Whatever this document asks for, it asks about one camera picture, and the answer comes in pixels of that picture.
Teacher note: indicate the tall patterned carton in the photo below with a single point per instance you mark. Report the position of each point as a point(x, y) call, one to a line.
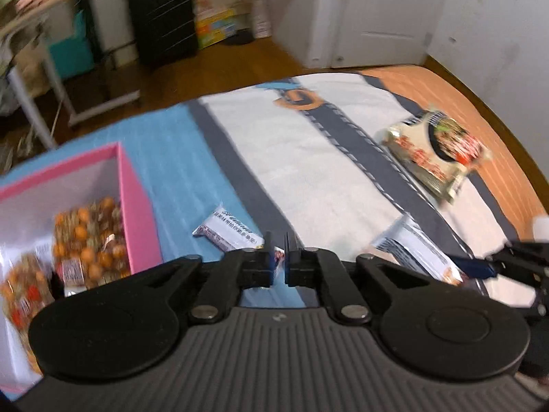
point(262, 15)

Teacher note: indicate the printed blanket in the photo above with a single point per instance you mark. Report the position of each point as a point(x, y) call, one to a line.
point(300, 146)

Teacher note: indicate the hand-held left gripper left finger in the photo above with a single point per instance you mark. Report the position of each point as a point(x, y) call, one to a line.
point(266, 261)

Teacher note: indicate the white door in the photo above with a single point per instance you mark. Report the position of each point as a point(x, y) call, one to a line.
point(386, 13)

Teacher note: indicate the black suitcase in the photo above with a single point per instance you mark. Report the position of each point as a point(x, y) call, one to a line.
point(165, 17)

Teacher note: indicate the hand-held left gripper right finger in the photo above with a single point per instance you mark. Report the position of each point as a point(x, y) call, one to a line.
point(292, 261)

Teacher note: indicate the orange nut snack bag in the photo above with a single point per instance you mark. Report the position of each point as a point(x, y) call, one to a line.
point(92, 244)

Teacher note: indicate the instant noodle packet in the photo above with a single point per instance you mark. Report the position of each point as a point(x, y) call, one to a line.
point(437, 154)

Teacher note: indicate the white printed snack packet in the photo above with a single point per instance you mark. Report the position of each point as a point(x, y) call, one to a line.
point(411, 249)

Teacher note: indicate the beige rolling desk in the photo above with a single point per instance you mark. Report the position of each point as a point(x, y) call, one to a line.
point(25, 90)

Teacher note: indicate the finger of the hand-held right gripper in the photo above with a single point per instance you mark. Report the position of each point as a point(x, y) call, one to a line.
point(474, 267)

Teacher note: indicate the teal chair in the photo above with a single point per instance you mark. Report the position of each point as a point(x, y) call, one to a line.
point(70, 49)

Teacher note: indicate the colourful toy box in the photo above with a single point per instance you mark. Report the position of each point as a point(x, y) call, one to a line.
point(216, 28)

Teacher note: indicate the pink cardboard box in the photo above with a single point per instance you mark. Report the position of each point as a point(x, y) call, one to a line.
point(135, 223)

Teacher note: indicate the small orange snack packet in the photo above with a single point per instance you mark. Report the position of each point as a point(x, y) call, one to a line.
point(23, 296)

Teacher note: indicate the small white snack bar packet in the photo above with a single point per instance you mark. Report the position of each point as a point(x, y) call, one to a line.
point(231, 234)

